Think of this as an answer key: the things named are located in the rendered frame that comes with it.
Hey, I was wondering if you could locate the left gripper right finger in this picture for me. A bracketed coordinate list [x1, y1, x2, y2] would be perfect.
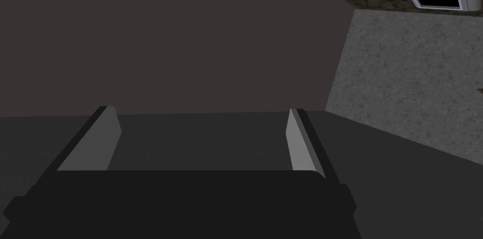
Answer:
[285, 108, 340, 185]

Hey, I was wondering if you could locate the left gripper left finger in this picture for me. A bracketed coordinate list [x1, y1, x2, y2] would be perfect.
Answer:
[44, 105, 122, 175]

